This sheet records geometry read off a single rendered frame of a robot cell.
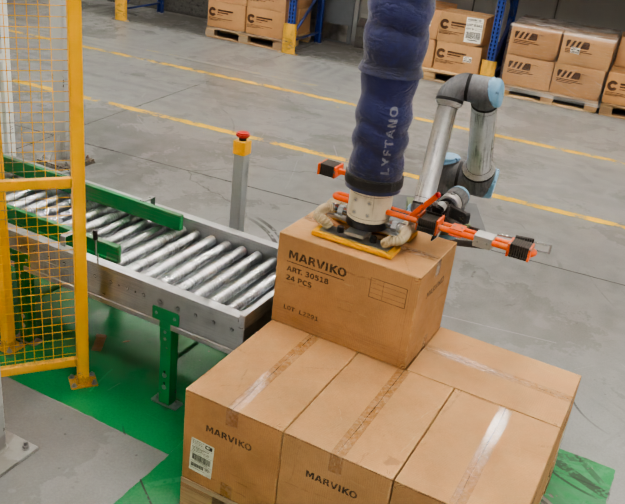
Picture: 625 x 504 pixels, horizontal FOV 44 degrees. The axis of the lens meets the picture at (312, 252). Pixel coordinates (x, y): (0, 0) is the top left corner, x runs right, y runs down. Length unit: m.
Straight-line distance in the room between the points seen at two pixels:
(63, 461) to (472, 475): 1.64
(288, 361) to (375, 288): 0.43
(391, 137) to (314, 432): 1.08
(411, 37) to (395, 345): 1.13
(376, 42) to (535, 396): 1.43
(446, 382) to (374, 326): 0.34
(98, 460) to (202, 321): 0.69
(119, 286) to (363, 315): 1.11
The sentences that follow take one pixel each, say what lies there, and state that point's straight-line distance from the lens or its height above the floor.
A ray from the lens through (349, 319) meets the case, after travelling 3.05.
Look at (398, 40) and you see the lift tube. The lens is 2.77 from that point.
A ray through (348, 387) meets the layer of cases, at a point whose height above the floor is 0.54.
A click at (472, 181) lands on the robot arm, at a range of 3.73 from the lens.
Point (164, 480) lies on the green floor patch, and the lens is 3.27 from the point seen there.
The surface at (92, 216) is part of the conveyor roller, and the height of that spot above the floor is 0.53.
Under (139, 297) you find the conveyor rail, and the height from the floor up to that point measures 0.50.
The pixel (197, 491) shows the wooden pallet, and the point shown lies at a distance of 3.06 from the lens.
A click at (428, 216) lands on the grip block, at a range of 3.00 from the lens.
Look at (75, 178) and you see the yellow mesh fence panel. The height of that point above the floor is 1.01.
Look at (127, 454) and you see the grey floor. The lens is 3.39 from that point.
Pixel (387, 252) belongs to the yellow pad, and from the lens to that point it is 2.95.
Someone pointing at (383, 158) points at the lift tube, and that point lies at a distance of 2.90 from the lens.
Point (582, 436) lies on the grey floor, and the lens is 3.94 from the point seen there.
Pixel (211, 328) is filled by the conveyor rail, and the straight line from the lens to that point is 3.25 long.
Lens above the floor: 2.21
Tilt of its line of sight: 26 degrees down
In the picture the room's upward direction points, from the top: 7 degrees clockwise
